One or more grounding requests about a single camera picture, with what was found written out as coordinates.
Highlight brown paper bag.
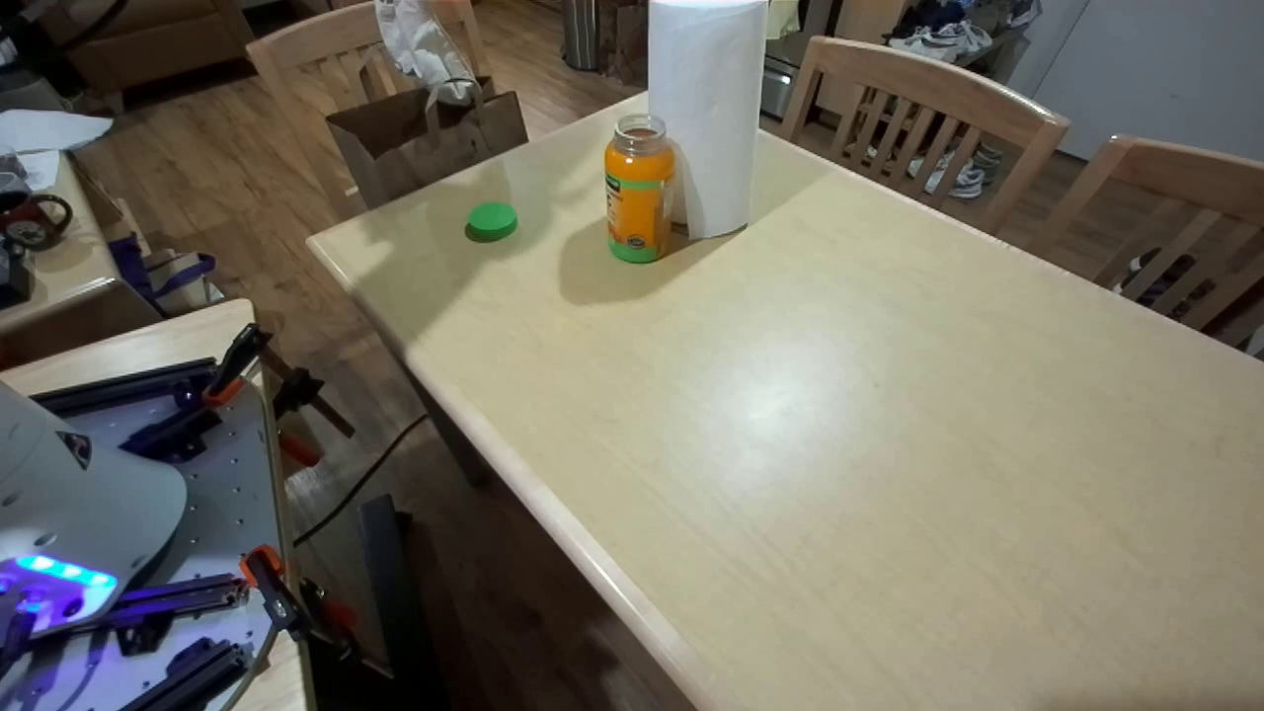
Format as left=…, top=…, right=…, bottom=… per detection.
left=323, top=76, right=533, bottom=212

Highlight orange juice jar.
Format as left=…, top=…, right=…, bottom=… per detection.
left=599, top=110, right=682, bottom=270

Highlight green round lid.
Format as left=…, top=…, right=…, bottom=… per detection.
left=462, top=199, right=520, bottom=246

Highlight white paper towel roll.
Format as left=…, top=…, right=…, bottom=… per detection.
left=643, top=0, right=770, bottom=246

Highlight black orange clamp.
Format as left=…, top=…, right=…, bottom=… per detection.
left=270, top=368, right=358, bottom=469
left=121, top=321, right=275, bottom=465
left=233, top=544, right=367, bottom=665

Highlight white sneaker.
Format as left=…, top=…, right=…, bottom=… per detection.
left=919, top=145, right=995, bottom=205

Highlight light wooden chair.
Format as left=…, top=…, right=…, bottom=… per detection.
left=778, top=33, right=1074, bottom=233
left=1038, top=131, right=1264, bottom=351
left=242, top=0, right=485, bottom=133

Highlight grey mounting plate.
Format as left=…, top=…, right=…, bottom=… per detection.
left=0, top=372, right=287, bottom=711

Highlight white sneakers on rack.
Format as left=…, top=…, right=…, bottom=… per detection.
left=889, top=12, right=1005, bottom=72

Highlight purple white object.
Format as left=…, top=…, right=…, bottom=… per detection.
left=107, top=233, right=227, bottom=321

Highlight small wooden robot table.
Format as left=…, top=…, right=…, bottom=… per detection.
left=0, top=295, right=311, bottom=711

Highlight black metal bar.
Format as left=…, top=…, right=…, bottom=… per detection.
left=30, top=355, right=220, bottom=417

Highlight wooden side table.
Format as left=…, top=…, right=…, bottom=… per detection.
left=0, top=151, right=132, bottom=338

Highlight brown sofa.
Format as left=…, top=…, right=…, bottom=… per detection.
left=20, top=0, right=261, bottom=95

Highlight black round object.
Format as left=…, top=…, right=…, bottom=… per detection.
left=0, top=188, right=78, bottom=257

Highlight white paper sheet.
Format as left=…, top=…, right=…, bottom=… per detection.
left=0, top=106, right=117, bottom=195

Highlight black floor cable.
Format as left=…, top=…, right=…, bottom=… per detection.
left=287, top=409, right=437, bottom=549

